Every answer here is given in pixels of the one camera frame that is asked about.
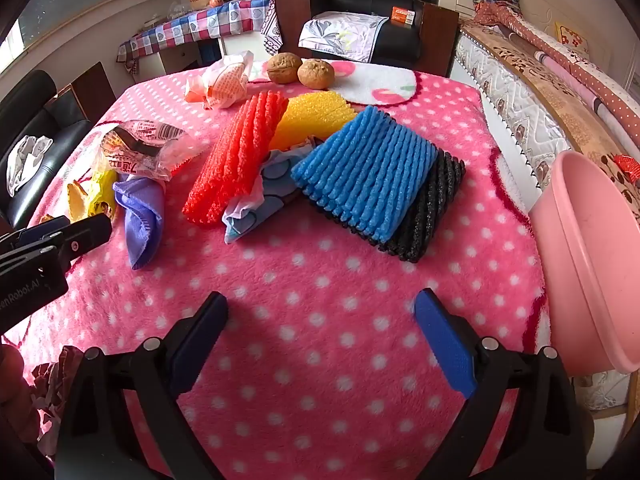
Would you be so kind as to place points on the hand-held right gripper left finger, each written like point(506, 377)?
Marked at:
point(200, 335)

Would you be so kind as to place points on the white crumpled cloth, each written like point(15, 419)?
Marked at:
point(27, 162)

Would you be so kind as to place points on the checkered tablecloth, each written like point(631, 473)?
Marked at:
point(210, 22)

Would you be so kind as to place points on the yellow peel piece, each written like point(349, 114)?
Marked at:
point(77, 202)

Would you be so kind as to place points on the yellow plastic wrapper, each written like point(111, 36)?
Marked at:
point(102, 195)

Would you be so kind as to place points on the clear printed snack wrapper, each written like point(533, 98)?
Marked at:
point(145, 147)

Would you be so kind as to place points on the dark floral cloth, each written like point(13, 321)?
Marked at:
point(55, 390)

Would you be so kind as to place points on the polka dot quilt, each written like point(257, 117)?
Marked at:
point(615, 100)

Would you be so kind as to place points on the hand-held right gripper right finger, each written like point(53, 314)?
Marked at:
point(445, 340)

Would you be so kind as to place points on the orange box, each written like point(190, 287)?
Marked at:
point(402, 16)

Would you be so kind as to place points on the orange white plastic wrapper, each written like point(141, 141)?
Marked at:
point(225, 80)

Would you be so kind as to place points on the pink polka dot blanket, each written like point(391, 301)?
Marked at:
point(325, 285)

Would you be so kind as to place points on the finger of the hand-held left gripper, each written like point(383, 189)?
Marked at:
point(87, 237)
point(35, 237)

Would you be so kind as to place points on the bed with brown floral cover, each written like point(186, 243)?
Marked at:
point(505, 90)

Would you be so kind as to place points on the red packet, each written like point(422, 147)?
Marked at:
point(627, 166)

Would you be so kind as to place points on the yellow floral pillow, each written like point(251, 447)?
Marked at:
point(572, 37)

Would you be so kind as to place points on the black foam net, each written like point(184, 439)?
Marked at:
point(430, 220)

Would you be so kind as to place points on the black leather chair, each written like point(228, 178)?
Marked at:
point(50, 120)

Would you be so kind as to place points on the purple cloth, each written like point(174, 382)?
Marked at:
point(142, 220)

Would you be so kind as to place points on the light blue patterned wrapper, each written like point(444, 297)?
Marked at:
point(270, 195)

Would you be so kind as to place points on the brown walnut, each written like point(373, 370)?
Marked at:
point(284, 67)
point(316, 74)

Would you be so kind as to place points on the blue foam net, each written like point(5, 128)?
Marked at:
point(370, 175)

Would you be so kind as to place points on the yellow foam net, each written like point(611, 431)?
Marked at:
point(310, 115)

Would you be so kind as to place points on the red foam net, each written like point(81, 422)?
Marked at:
point(235, 155)

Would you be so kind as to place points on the pink plastic bin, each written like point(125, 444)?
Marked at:
point(590, 260)

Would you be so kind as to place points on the patterned hanging cloth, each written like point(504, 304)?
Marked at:
point(271, 30)

